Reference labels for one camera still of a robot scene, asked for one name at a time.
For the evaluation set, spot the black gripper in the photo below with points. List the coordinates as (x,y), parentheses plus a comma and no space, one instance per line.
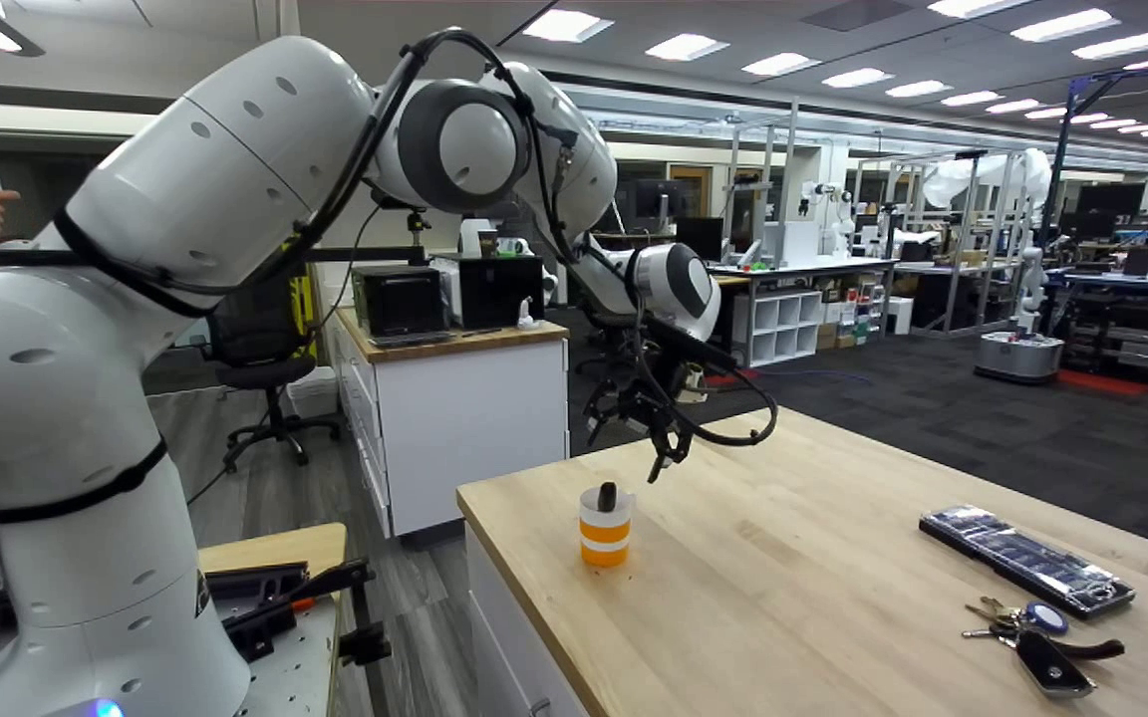
(636,380)

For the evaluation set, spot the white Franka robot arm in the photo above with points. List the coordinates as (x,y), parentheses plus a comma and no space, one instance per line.
(200,184)

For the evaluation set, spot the white and orange cup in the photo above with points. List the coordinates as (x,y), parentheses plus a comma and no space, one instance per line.
(602,541)

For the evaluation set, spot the white cubby shelf unit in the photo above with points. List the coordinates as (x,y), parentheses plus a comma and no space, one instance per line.
(784,327)

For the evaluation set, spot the white cabinet with wood top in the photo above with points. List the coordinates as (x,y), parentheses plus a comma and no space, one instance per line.
(467,424)

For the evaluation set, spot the black equipment box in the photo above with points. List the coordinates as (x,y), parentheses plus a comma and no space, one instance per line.
(499,294)

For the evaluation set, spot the black monitor box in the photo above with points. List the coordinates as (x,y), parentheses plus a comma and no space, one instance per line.
(398,306)

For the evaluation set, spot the dark flat remote keypad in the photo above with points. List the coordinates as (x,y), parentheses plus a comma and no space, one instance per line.
(1026,559)

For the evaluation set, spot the rectangular ceiling light panel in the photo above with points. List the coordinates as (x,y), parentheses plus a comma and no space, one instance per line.
(855,77)
(568,24)
(682,44)
(1063,24)

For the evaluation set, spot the small side table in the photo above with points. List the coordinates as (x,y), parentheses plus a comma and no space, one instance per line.
(278,547)

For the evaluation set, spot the black office chair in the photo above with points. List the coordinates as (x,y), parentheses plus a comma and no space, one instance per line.
(261,346)

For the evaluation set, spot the key bunch with black fob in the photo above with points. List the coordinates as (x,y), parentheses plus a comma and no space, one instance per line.
(1051,658)

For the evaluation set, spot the black clamp tool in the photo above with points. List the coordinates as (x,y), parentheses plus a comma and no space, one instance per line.
(261,603)

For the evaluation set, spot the dark lab workbench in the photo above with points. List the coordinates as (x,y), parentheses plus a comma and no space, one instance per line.
(1136,332)

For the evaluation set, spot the white background robot on pedestal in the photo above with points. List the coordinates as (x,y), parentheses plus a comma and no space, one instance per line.
(1020,352)

